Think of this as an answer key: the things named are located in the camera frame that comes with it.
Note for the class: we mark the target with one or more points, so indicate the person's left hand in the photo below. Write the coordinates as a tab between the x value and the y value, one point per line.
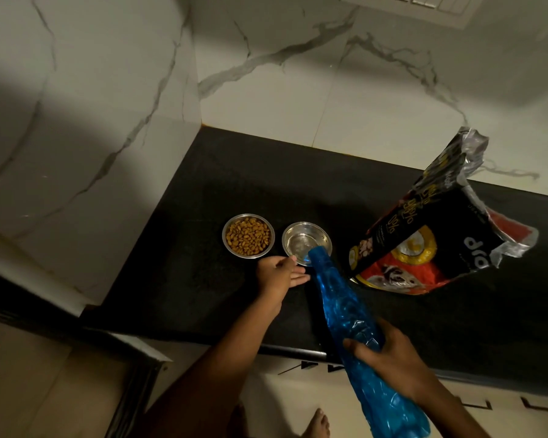
276	278

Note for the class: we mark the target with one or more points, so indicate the person's right hand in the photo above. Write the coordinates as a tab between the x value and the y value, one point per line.
397	360

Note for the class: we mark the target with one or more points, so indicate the steel bowl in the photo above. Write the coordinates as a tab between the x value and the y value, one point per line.
225	230
301	237

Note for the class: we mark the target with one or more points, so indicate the blue plastic water bottle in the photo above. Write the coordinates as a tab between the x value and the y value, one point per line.
342	305

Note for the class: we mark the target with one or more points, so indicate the puppy food bag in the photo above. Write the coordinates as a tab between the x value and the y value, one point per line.
447	232

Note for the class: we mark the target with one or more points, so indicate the person's right forearm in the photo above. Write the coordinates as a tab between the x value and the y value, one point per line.
452	415

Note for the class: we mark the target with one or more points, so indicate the person's left forearm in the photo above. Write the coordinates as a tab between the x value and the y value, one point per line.
210	378

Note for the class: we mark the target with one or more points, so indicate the person's right foot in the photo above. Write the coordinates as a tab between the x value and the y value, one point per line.
317	426

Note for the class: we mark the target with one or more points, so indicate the white lower drawer unit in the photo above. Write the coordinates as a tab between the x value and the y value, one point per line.
292	396

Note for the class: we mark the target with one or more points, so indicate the white wall switch board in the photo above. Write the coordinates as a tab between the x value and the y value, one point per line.
415	6

